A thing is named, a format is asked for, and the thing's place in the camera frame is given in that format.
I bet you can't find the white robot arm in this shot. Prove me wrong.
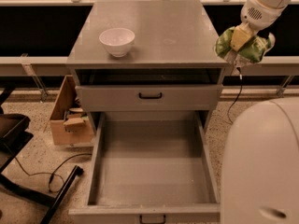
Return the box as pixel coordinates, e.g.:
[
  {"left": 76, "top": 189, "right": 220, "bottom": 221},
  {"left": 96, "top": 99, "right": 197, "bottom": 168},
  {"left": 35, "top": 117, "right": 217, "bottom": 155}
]
[{"left": 215, "top": 0, "right": 299, "bottom": 224}]

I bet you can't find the grey drawer cabinet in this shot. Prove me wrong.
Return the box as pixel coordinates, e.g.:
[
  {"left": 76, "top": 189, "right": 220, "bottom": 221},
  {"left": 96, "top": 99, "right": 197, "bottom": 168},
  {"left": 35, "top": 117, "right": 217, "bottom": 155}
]
[{"left": 67, "top": 0, "right": 227, "bottom": 125}]

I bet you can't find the green jalapeno chip bag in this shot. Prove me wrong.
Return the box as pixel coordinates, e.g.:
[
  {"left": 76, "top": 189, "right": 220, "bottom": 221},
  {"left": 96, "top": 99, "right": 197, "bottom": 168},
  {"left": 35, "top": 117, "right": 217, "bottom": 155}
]
[{"left": 214, "top": 26, "right": 276, "bottom": 67}]

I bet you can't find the black top drawer handle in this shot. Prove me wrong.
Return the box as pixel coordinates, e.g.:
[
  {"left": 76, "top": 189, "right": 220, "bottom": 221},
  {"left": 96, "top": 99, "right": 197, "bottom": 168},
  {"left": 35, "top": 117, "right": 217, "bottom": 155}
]
[{"left": 138, "top": 92, "right": 163, "bottom": 100}]

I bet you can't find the black floor cable left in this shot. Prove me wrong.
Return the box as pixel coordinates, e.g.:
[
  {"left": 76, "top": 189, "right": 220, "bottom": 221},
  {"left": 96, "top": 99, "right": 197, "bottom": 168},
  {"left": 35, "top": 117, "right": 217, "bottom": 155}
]
[{"left": 13, "top": 152, "right": 93, "bottom": 194}]

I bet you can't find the grey metal railing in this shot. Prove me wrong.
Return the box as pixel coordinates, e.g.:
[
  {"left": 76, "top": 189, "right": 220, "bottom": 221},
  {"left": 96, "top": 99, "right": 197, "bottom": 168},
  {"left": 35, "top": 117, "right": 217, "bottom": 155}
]
[{"left": 0, "top": 0, "right": 299, "bottom": 95}]

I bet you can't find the black middle drawer handle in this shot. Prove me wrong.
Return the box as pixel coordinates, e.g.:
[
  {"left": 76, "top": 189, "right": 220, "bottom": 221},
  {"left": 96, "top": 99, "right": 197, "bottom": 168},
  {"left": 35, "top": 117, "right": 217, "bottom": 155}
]
[{"left": 139, "top": 215, "right": 166, "bottom": 224}]

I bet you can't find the white ceramic bowl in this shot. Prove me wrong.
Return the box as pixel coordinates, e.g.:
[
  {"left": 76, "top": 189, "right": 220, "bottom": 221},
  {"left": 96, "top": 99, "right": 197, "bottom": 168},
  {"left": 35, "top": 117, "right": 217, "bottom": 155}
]
[{"left": 99, "top": 28, "right": 135, "bottom": 57}]

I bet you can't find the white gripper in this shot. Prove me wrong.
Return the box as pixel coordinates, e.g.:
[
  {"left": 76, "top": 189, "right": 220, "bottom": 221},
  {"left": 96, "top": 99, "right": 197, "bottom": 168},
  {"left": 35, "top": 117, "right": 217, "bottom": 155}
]
[{"left": 230, "top": 0, "right": 285, "bottom": 51}]

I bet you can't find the cardboard box with scraps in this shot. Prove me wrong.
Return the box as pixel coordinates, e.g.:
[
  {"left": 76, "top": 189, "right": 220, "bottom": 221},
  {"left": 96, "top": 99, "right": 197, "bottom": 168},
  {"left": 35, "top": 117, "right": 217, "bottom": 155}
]
[{"left": 50, "top": 76, "right": 94, "bottom": 146}]

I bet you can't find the black cable with adapter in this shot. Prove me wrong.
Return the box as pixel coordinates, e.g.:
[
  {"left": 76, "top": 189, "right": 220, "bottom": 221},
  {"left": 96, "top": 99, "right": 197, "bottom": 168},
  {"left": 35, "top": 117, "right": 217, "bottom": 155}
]
[{"left": 226, "top": 66, "right": 245, "bottom": 125}]

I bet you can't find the closed grey top drawer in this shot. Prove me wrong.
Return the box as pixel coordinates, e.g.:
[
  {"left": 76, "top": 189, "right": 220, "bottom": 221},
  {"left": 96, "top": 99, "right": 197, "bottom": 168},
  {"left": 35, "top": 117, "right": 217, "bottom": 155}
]
[{"left": 76, "top": 85, "right": 222, "bottom": 112}]

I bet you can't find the open grey middle drawer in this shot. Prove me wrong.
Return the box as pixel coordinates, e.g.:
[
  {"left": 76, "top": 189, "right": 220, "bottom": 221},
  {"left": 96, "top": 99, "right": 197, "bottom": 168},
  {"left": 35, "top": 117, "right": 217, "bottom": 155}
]
[{"left": 69, "top": 111, "right": 220, "bottom": 224}]

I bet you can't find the black drawer handle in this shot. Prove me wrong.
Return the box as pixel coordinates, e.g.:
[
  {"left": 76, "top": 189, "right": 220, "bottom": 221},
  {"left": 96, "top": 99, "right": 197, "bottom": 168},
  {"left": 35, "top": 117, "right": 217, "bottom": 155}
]
[
  {"left": 139, "top": 215, "right": 166, "bottom": 224},
  {"left": 138, "top": 92, "right": 163, "bottom": 100}
]

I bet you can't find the black chair frame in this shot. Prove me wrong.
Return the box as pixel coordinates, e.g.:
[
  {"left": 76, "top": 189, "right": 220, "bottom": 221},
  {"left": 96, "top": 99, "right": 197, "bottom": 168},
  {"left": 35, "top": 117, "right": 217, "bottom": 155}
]
[{"left": 0, "top": 91, "right": 91, "bottom": 224}]

